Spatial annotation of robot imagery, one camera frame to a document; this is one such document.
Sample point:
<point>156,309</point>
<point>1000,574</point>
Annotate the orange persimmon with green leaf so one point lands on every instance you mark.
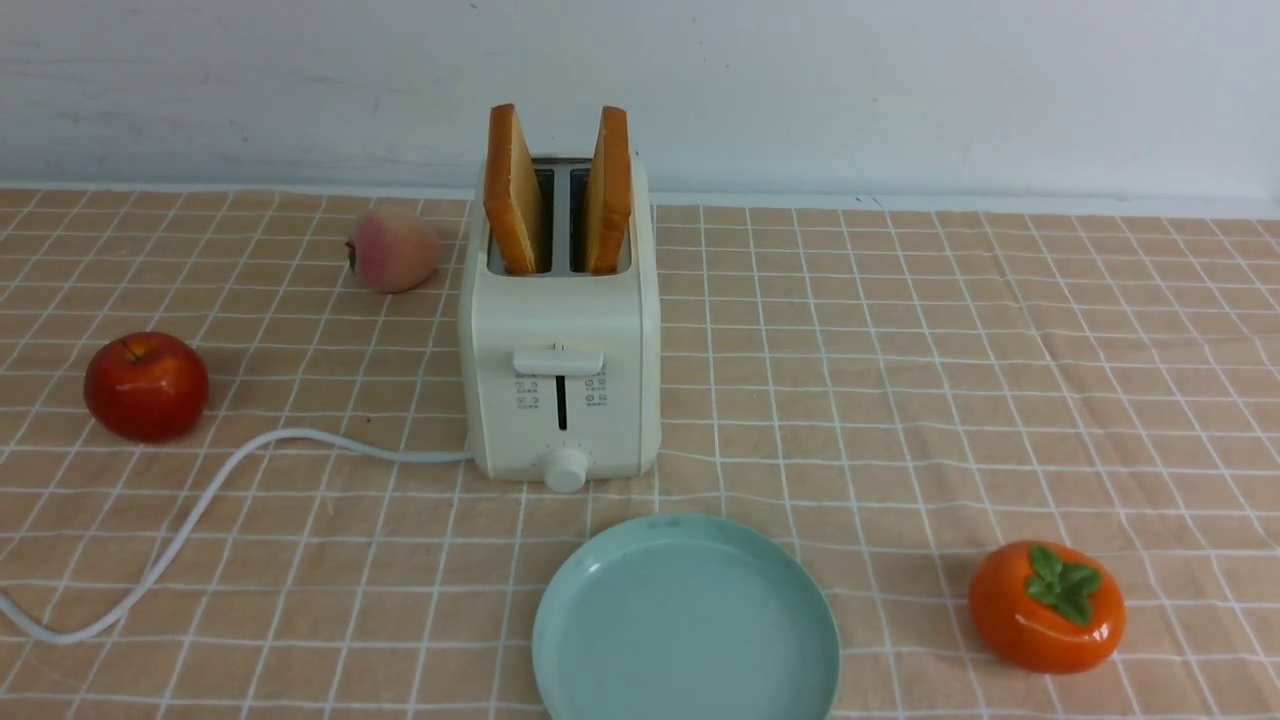
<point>1046,608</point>

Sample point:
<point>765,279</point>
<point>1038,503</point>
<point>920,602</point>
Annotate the pink peach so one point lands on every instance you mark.
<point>392,250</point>

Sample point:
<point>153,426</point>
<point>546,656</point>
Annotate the white two-slot toaster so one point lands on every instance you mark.
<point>561,370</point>

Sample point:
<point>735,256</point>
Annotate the orange checkered tablecloth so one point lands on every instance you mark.
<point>891,395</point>

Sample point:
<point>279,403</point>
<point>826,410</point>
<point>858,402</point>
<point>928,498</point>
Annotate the red apple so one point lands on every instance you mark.
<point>149,387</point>

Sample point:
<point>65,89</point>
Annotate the light blue plate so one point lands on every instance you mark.
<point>685,616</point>

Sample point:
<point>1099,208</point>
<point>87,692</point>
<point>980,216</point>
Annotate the toast slice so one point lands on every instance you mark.
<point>512,196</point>
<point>610,201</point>

